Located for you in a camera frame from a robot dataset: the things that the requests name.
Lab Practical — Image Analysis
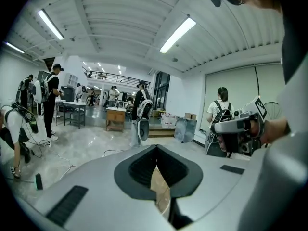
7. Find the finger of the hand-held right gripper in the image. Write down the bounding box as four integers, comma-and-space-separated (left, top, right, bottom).
214, 116, 251, 134

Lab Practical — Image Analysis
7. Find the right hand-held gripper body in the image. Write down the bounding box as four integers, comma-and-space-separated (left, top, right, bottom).
233, 96, 268, 157

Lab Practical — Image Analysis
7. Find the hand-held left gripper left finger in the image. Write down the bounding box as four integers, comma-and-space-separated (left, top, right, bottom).
24, 144, 175, 231

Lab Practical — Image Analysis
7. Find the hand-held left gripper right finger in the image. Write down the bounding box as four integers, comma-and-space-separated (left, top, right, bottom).
156, 144, 252, 231

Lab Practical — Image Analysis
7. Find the person's right forearm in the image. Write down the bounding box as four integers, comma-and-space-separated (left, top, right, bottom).
274, 119, 289, 142

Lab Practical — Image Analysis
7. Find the person's right hand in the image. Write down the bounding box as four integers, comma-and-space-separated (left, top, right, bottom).
249, 119, 277, 144

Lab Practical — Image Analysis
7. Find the white roller blind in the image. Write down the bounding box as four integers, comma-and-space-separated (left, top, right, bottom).
205, 63, 285, 139

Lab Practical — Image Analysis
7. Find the translucent grey bin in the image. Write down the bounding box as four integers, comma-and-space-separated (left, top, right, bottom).
174, 117, 198, 144

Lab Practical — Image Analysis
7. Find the green-headed broom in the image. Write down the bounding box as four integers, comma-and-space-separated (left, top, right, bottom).
14, 173, 44, 191

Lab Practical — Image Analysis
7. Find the stack of clear water jugs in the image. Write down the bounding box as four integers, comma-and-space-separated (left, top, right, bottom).
160, 112, 179, 129

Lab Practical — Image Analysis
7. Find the wooden cabinet with white top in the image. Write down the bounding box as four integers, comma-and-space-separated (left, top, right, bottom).
105, 106, 127, 133

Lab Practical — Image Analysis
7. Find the wooden step platform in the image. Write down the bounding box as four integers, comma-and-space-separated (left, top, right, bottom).
148, 127, 176, 138

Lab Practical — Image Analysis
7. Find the white and black backpack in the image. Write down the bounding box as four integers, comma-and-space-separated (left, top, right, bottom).
136, 90, 154, 141

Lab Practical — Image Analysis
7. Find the black framed glass door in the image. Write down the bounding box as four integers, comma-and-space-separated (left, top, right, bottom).
153, 71, 171, 110

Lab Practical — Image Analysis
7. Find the person's black shirt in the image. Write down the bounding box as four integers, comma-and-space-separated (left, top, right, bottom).
281, 0, 308, 84

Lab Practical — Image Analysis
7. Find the grey metal table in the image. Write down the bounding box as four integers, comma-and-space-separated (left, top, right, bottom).
55, 101, 87, 129

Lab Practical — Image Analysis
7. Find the white cubby shelf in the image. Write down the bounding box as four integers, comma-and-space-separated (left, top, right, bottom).
66, 72, 79, 86

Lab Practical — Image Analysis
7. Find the black mezzanine railing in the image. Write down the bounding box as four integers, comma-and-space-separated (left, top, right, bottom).
81, 66, 152, 90

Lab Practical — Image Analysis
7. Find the white round backpack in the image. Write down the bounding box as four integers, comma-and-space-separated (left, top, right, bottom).
32, 75, 50, 104

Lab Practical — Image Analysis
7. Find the ceiling tube light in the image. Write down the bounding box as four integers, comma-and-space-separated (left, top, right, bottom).
159, 17, 197, 54
4, 41, 25, 54
37, 8, 65, 40

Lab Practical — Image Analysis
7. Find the white cable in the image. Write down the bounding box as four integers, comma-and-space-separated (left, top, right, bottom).
49, 150, 77, 180

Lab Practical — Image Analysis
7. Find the black cable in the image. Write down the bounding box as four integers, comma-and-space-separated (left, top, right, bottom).
103, 149, 132, 157

